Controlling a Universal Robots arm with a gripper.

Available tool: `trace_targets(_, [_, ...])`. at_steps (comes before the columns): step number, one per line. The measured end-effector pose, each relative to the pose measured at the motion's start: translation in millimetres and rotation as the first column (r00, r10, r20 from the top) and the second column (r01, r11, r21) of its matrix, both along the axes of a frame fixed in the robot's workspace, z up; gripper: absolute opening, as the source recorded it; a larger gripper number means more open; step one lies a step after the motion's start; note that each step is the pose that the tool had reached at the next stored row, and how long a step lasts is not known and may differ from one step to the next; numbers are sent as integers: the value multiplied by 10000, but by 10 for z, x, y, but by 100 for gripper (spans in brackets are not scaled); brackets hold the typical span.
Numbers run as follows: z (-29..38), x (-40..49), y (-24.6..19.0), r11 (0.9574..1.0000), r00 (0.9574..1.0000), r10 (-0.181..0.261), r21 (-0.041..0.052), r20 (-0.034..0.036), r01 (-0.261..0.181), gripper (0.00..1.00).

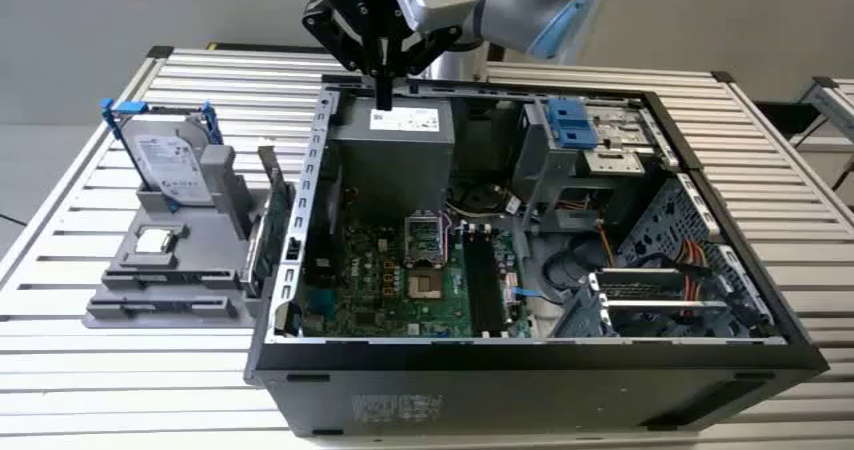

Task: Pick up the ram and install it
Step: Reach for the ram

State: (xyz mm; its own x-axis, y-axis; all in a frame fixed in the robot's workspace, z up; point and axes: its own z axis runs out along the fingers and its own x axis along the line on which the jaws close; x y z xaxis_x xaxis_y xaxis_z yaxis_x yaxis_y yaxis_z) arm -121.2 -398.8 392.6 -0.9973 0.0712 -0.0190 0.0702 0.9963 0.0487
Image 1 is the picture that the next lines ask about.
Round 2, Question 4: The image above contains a grey power supply unit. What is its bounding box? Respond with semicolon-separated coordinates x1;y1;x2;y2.
330;97;460;216

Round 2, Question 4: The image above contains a green graphics card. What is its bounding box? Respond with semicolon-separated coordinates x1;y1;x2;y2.
242;144;301;302

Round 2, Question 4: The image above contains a silver CPU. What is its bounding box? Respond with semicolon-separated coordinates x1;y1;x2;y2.
135;228;177;256

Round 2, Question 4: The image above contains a metal socket cover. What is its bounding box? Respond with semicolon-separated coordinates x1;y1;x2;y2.
404;209;448;266

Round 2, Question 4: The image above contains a black round fan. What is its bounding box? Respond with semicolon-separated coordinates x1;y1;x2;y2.
453;182;520;216

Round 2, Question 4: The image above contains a metal slat side table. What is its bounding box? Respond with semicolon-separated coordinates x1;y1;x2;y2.
790;75;854;191

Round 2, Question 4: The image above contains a CPU socket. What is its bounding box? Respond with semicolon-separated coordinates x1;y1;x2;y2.
408;268;448;300

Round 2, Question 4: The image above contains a red orange yellow wire bundle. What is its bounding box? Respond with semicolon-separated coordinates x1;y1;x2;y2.
672;235;710;321

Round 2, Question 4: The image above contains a black coiled data cable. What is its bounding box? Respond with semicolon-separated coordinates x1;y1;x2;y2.
541;239;606;304

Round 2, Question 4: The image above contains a thin orange wire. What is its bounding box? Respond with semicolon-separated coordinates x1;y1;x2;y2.
596;218;617;271

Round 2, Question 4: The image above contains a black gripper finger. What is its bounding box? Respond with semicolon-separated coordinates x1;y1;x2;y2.
385;24;464;111
299;0;388;111

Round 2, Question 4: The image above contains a grey parts rack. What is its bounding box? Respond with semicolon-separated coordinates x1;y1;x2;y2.
81;144;273;331

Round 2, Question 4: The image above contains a hard disk in blue carrier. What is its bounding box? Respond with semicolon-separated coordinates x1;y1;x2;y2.
98;98;226;216

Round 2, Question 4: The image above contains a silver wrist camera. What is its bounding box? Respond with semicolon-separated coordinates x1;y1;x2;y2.
389;0;484;32

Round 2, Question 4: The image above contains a blue drive latch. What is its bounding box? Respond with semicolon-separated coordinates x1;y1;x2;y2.
545;98;598;149

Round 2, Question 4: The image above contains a green motherboard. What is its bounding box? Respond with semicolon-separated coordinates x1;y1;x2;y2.
299;219;536;339

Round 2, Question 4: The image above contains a black PC case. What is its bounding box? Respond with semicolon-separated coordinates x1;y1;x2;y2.
243;73;832;439

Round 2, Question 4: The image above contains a grey disk bay bracket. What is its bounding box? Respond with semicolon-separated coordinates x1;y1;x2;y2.
553;265;736;340

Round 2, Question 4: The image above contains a black RAM slot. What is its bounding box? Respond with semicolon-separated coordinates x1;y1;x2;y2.
480;223;514;339
462;223;494;339

